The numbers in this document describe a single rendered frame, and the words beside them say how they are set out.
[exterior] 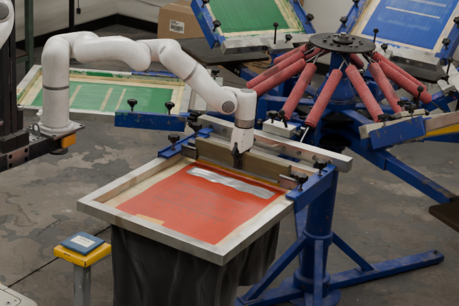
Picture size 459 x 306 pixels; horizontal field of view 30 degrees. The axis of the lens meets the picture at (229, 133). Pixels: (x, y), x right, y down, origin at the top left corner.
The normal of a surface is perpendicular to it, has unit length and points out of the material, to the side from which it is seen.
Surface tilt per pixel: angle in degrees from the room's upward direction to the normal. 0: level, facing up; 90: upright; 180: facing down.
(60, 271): 0
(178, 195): 0
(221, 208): 0
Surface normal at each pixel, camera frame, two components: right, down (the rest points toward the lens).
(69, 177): 0.07, -0.92
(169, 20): -0.48, 0.25
